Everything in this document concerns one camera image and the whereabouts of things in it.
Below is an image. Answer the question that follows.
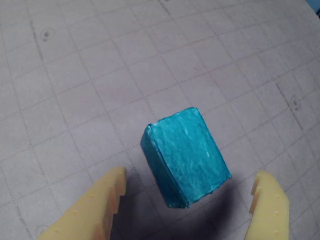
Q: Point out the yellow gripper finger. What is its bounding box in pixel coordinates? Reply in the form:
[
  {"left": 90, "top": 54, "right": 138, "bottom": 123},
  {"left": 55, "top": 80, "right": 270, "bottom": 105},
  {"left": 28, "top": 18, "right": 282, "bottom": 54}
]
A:
[
  {"left": 36, "top": 166, "right": 127, "bottom": 240},
  {"left": 243, "top": 169, "right": 290, "bottom": 240}
]

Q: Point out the blue rectangular block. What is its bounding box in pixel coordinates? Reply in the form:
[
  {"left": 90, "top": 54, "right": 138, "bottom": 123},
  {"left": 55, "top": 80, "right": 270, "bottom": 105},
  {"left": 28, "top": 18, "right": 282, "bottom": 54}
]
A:
[{"left": 139, "top": 106, "right": 233, "bottom": 209}]

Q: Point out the gridded gift wrap paper sheet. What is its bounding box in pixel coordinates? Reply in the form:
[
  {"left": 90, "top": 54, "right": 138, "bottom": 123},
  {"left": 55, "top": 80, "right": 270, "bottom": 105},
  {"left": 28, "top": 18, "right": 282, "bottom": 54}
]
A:
[{"left": 0, "top": 0, "right": 320, "bottom": 240}]

